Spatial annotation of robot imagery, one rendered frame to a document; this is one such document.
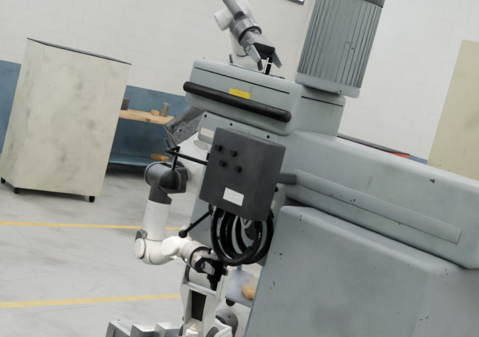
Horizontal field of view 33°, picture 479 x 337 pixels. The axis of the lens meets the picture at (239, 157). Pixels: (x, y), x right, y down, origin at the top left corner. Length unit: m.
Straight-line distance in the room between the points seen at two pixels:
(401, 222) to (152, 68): 10.13
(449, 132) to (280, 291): 2.13
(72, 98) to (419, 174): 6.85
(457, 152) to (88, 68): 5.35
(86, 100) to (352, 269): 6.91
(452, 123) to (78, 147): 5.44
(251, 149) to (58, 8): 9.01
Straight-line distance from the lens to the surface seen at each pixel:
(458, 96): 4.16
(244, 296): 5.83
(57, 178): 8.84
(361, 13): 2.36
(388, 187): 2.15
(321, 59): 2.35
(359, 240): 2.05
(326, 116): 2.47
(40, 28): 10.91
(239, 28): 2.67
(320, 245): 2.12
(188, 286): 3.48
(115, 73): 8.87
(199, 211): 2.60
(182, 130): 3.13
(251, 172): 2.09
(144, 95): 12.07
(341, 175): 2.23
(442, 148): 4.17
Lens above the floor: 1.90
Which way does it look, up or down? 6 degrees down
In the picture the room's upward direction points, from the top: 14 degrees clockwise
